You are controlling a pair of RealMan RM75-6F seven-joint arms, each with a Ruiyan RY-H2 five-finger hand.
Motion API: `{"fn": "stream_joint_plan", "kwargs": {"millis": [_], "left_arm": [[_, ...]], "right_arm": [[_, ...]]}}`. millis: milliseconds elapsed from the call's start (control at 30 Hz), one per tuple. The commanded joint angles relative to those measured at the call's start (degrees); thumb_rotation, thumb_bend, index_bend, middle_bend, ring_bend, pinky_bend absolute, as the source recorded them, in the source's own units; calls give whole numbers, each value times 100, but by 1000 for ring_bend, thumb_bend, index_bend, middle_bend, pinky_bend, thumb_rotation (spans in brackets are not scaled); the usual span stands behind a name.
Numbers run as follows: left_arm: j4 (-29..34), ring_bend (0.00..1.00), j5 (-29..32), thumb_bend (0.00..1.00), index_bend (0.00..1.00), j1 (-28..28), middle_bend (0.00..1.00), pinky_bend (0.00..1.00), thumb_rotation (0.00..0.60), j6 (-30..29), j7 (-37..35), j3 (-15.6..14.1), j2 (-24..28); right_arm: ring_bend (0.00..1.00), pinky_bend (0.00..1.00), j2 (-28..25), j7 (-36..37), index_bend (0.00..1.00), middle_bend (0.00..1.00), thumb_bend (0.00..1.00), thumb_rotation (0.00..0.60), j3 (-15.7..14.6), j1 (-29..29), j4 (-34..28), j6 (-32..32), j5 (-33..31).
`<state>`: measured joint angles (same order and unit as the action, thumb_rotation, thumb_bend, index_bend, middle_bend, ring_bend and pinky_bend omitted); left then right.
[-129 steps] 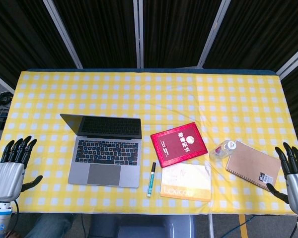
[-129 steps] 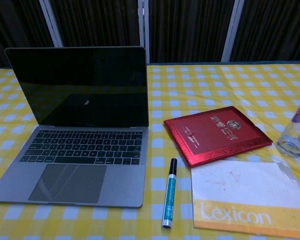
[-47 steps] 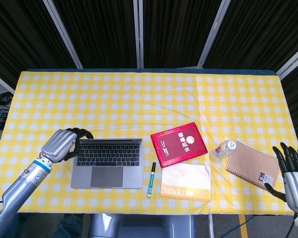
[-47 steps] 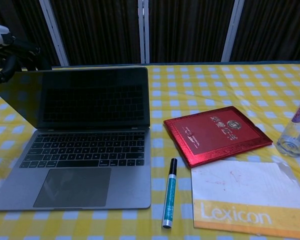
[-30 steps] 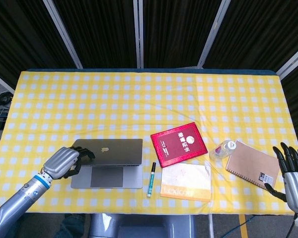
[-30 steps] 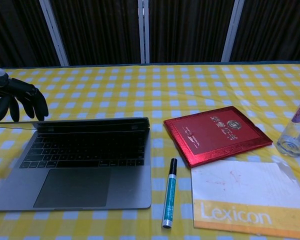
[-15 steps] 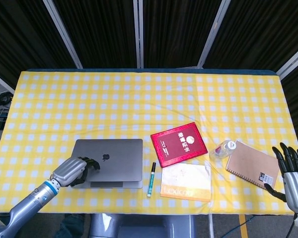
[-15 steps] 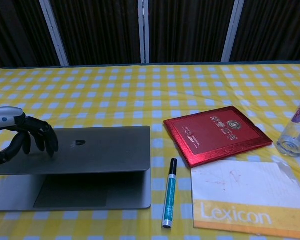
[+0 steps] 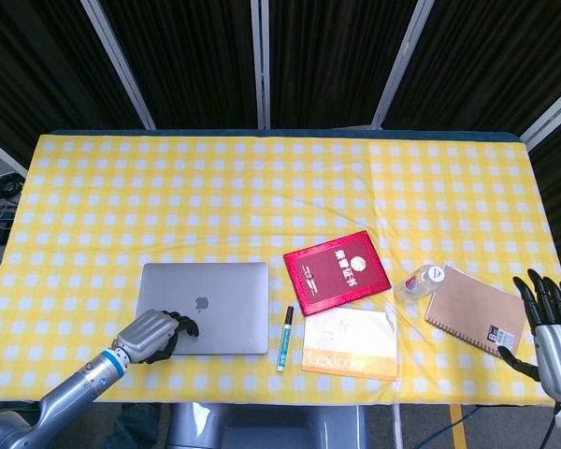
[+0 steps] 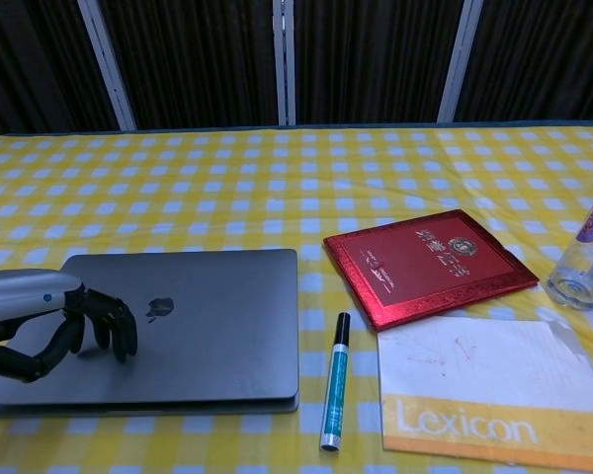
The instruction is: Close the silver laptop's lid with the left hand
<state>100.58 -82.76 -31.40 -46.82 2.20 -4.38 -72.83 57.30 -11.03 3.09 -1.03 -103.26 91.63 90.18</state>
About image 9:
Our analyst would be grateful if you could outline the yellow white checkered tablecloth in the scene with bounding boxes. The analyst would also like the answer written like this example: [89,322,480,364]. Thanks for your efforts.
[0,133,561,406]

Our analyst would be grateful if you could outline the grey aluminium laptop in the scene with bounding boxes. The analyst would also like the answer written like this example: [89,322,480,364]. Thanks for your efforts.
[137,261,270,356]

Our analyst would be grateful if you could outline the green marker pen black cap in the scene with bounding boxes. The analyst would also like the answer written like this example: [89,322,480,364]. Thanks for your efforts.
[275,305,295,373]

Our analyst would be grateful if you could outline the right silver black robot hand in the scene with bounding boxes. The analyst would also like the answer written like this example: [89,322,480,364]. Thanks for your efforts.
[497,268,561,401]

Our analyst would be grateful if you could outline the Lexicon orange white notepad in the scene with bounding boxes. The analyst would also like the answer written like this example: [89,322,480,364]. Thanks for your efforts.
[301,306,399,383]

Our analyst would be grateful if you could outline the white partition frame post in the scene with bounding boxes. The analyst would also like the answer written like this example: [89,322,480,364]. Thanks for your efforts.
[518,77,561,151]
[80,0,157,131]
[250,0,271,130]
[0,130,29,177]
[370,0,434,130]

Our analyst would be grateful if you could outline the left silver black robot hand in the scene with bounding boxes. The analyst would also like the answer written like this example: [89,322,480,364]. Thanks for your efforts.
[111,308,201,366]

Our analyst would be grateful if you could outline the grey robot torso base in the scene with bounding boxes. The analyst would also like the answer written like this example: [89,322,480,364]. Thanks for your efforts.
[167,401,370,449]

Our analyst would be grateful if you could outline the brown kraft spiral notebook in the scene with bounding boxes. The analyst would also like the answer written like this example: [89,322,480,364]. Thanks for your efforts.
[424,264,529,359]

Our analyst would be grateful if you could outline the red certificate folder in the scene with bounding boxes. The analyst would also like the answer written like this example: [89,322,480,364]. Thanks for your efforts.
[282,230,390,318]

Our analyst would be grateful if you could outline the clear plastic water bottle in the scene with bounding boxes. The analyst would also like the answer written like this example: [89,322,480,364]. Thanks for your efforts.
[393,264,446,304]

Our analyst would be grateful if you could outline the black coiled floor cable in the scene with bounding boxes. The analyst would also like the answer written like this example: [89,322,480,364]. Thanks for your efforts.
[0,171,27,207]

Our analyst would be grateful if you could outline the black pleated curtain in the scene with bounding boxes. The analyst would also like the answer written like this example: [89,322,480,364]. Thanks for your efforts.
[0,0,561,225]

